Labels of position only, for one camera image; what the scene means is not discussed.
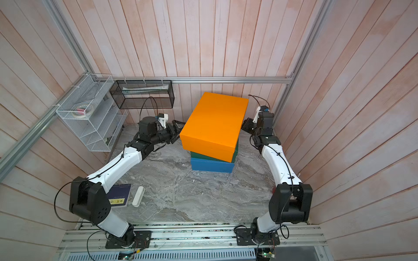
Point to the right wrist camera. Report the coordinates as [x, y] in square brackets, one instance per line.
[258, 111]

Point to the white rectangular eraser bar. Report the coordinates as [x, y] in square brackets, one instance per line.
[138, 196]

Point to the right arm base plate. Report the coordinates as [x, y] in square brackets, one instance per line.
[250, 236]

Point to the papers in black basket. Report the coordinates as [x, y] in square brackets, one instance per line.
[146, 90]

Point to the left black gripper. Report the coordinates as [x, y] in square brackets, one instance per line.
[174, 136]

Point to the dark blue booklet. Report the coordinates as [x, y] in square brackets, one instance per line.
[118, 195]

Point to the black mesh wall basket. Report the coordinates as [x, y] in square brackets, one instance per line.
[157, 101]

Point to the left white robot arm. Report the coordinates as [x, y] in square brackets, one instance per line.
[88, 196]

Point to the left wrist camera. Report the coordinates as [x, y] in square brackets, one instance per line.
[150, 125]

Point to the tape roll in rack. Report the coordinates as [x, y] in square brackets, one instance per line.
[82, 111]

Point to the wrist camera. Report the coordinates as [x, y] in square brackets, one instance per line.
[150, 125]
[258, 111]

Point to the blue shoebox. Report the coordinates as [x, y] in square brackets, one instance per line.
[211, 166]

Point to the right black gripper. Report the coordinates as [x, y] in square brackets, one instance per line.
[247, 123]

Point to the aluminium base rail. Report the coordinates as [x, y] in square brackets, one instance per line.
[196, 242]

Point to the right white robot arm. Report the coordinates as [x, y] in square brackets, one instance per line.
[291, 199]

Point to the orange shoebox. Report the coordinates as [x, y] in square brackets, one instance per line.
[213, 127]

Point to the horizontal aluminium wall rail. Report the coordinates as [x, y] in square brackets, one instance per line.
[212, 80]

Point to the white wire shelf rack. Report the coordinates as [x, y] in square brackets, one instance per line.
[92, 114]

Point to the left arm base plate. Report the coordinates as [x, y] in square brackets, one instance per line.
[140, 239]

